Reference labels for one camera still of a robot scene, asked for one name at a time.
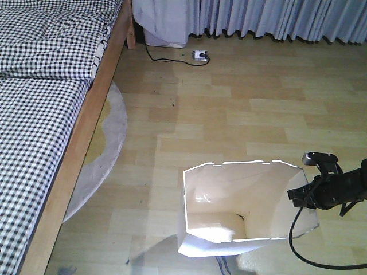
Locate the black white checkered bedding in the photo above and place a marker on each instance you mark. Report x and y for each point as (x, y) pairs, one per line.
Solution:
(50, 55)

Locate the white plastic trash bin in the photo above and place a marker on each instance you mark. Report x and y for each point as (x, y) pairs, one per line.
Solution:
(235, 207)

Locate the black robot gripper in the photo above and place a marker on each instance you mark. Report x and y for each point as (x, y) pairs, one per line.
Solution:
(324, 192)

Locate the white floor power outlet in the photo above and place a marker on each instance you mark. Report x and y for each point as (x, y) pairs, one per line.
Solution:
(200, 55)

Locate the grey round rug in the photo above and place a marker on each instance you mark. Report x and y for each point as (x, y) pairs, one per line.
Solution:
(103, 151)

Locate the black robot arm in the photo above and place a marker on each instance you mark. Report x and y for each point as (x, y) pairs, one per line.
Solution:
(355, 184)

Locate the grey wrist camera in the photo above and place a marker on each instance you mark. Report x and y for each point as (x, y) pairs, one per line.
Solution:
(315, 158)

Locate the wooden bed frame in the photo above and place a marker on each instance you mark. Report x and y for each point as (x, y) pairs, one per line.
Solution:
(44, 237)

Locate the light grey curtain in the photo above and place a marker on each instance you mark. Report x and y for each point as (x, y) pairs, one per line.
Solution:
(170, 23)

